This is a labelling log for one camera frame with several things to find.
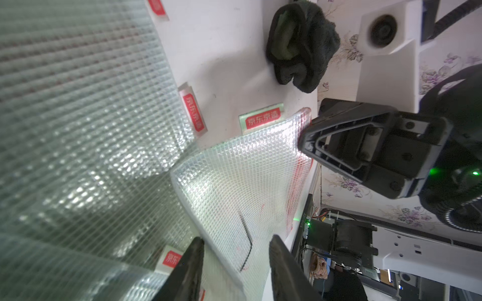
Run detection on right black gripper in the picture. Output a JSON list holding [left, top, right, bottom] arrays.
[[297, 99, 453, 198]]

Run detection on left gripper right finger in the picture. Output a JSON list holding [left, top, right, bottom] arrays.
[[269, 235, 320, 301]]

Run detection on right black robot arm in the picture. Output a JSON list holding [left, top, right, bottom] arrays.
[[298, 1, 481, 233]]

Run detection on dark grey green cloth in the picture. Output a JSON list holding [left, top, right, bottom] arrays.
[[266, 1, 340, 94]]

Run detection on mesh document bag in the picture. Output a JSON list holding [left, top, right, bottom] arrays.
[[171, 108, 312, 300], [1, 1, 197, 300]]

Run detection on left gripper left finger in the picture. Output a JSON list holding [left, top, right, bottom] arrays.
[[153, 237, 205, 300]]

